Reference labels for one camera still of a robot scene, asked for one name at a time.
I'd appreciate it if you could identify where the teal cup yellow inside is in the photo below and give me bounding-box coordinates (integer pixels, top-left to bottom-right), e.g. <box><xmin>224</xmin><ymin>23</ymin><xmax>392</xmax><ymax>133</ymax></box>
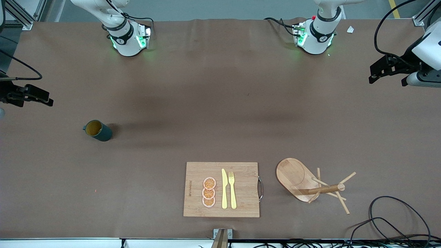
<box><xmin>82</xmin><ymin>120</ymin><xmax>113</xmax><ymax>142</ymax></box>

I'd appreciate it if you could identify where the wooden cup rack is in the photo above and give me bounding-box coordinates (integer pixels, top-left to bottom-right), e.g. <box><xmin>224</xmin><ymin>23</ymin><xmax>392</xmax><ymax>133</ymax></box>
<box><xmin>276</xmin><ymin>158</ymin><xmax>357</xmax><ymax>215</ymax></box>

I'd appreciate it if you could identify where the brown table cover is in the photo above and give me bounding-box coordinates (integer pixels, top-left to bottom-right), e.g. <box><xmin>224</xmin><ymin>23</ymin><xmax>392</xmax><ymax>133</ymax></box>
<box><xmin>0</xmin><ymin>17</ymin><xmax>441</xmax><ymax>240</ymax></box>

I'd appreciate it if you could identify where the bamboo cutting board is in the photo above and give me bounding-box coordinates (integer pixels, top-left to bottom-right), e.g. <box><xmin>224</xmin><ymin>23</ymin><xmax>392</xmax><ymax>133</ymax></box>
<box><xmin>183</xmin><ymin>162</ymin><xmax>264</xmax><ymax>218</ymax></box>

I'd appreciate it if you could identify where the yellow plastic fork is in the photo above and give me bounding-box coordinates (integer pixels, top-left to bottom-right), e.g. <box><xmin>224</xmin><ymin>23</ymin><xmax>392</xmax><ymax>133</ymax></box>
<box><xmin>228</xmin><ymin>172</ymin><xmax>237</xmax><ymax>210</ymax></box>

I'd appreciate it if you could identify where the yellow plastic knife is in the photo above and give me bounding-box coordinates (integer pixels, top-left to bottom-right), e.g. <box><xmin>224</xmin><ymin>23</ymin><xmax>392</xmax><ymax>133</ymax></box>
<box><xmin>221</xmin><ymin>168</ymin><xmax>228</xmax><ymax>209</ymax></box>

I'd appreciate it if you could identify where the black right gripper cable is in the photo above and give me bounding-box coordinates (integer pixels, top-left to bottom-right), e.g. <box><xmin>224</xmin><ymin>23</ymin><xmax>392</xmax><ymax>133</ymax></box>
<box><xmin>0</xmin><ymin>48</ymin><xmax>43</xmax><ymax>82</ymax></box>

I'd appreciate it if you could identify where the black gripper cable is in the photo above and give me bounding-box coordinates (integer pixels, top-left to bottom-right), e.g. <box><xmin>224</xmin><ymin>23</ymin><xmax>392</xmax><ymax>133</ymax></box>
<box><xmin>0</xmin><ymin>48</ymin><xmax>43</xmax><ymax>82</ymax></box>
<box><xmin>373</xmin><ymin>0</ymin><xmax>434</xmax><ymax>59</ymax></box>

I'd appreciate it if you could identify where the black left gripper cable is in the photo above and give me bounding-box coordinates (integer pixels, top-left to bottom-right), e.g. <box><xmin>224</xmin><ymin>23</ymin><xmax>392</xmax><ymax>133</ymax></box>
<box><xmin>373</xmin><ymin>0</ymin><xmax>434</xmax><ymax>59</ymax></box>

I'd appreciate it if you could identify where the aluminium frame profile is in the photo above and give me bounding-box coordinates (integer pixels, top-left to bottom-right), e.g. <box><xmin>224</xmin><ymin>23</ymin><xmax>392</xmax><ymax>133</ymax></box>
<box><xmin>412</xmin><ymin>0</ymin><xmax>441</xmax><ymax>27</ymax></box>
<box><xmin>0</xmin><ymin>0</ymin><xmax>47</xmax><ymax>35</ymax></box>

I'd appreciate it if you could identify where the black left arm base cable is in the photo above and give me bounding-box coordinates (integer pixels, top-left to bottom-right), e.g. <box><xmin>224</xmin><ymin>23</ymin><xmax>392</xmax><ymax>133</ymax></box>
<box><xmin>265</xmin><ymin>17</ymin><xmax>297</xmax><ymax>37</ymax></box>

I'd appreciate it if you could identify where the black arm base cable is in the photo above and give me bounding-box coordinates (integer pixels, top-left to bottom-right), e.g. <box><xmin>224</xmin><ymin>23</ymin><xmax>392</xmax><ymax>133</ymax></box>
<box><xmin>105</xmin><ymin>0</ymin><xmax>154</xmax><ymax>35</ymax></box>
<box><xmin>265</xmin><ymin>17</ymin><xmax>297</xmax><ymax>37</ymax></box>

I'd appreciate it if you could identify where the black right arm base cable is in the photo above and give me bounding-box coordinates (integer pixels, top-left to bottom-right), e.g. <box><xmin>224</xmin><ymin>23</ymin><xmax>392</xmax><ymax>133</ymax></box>
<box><xmin>105</xmin><ymin>0</ymin><xmax>154</xmax><ymax>35</ymax></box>

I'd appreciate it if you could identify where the black loose cable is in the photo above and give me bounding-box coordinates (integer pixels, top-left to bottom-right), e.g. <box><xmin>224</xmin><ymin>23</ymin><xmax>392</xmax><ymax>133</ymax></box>
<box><xmin>350</xmin><ymin>217</ymin><xmax>414</xmax><ymax>248</ymax></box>
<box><xmin>369</xmin><ymin>196</ymin><xmax>432</xmax><ymax>241</ymax></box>

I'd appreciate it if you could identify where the white table edge rail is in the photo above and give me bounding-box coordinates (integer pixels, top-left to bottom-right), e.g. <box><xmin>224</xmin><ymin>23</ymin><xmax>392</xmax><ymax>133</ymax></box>
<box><xmin>0</xmin><ymin>238</ymin><xmax>441</xmax><ymax>248</ymax></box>

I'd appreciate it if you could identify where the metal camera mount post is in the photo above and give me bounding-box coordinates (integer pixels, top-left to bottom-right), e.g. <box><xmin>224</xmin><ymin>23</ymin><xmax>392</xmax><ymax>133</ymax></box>
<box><xmin>212</xmin><ymin>228</ymin><xmax>233</xmax><ymax>248</ymax></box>

